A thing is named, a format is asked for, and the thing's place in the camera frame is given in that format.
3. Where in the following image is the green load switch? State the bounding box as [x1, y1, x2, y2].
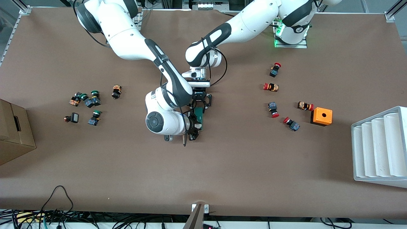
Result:
[195, 107, 205, 131]

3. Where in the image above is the white power strip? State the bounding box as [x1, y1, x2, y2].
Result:
[183, 0, 229, 10]

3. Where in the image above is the white slotted tray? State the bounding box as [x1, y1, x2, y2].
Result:
[351, 106, 407, 189]

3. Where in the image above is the brown cardboard box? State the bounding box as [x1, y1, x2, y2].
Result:
[0, 99, 36, 166]

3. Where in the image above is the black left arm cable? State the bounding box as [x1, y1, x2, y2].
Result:
[201, 38, 227, 87]

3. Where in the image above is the aluminium camera mount post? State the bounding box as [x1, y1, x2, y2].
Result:
[183, 204, 204, 229]

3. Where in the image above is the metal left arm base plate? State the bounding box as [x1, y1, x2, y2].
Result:
[274, 19, 308, 49]

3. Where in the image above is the orange button enclosure box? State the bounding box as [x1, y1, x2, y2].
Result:
[310, 107, 333, 127]

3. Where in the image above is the black cable bundle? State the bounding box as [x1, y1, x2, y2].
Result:
[0, 208, 191, 229]

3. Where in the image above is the black looped cable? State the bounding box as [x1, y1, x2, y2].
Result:
[40, 185, 74, 220]

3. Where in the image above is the black curved cable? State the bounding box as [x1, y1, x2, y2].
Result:
[320, 218, 353, 229]

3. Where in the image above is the aluminium frame profile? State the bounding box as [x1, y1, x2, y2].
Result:
[0, 0, 32, 66]
[385, 0, 407, 23]

